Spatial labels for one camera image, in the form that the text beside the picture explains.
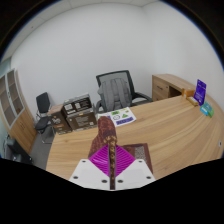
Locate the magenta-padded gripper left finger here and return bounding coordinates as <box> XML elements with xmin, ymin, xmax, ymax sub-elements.
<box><xmin>68</xmin><ymin>144</ymin><xmax>111</xmax><ymax>191</ymax></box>

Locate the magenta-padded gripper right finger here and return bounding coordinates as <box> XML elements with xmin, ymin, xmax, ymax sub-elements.
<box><xmin>114</xmin><ymin>146</ymin><xmax>157</xmax><ymax>191</ymax></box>

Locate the brown patterned towel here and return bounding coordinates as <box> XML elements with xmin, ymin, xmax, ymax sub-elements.
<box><xmin>87</xmin><ymin>115</ymin><xmax>154</xmax><ymax>191</ymax></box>

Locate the brown labelled cardboard box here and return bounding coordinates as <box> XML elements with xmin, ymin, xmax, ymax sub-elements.
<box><xmin>65</xmin><ymin>110</ymin><xmax>98</xmax><ymax>132</ymax></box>

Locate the printed sticker sheet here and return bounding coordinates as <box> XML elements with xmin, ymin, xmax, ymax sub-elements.
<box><xmin>97</xmin><ymin>106</ymin><xmax>137</xmax><ymax>128</ymax></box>

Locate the flat printed cardboard box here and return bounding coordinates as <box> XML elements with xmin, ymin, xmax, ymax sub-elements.
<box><xmin>61</xmin><ymin>93</ymin><xmax>93</xmax><ymax>118</ymax></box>

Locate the black mesh office chair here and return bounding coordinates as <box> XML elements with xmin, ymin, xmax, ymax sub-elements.
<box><xmin>95</xmin><ymin>69</ymin><xmax>154</xmax><ymax>114</ymax></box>

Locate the grey backpack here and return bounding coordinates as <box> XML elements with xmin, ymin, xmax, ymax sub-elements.
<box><xmin>97</xmin><ymin>78</ymin><xmax>131</xmax><ymax>112</ymax></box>

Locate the black leather armchair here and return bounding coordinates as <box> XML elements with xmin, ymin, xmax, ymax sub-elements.
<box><xmin>2</xmin><ymin>136</ymin><xmax>34</xmax><ymax>166</ymax></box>

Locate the wooden cabinet with glass doors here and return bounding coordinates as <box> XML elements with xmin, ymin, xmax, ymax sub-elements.
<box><xmin>0</xmin><ymin>68</ymin><xmax>38</xmax><ymax>154</ymax></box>

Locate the black folding chair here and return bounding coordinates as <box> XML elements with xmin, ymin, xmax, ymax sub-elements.
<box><xmin>34</xmin><ymin>91</ymin><xmax>56</xmax><ymax>144</ymax></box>

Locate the wooden side drawer unit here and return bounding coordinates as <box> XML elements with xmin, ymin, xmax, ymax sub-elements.
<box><xmin>151</xmin><ymin>73</ymin><xmax>196</xmax><ymax>102</ymax></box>

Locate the orange wooden card holder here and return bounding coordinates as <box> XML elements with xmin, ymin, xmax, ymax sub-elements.
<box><xmin>181</xmin><ymin>88</ymin><xmax>201</xmax><ymax>107</ymax></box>

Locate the small blue box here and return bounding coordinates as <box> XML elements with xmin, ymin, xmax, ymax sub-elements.
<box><xmin>199</xmin><ymin>101</ymin><xmax>213</xmax><ymax>116</ymax></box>

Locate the purple standing sign card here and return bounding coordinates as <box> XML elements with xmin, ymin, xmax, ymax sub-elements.
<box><xmin>193</xmin><ymin>78</ymin><xmax>208</xmax><ymax>107</ymax></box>

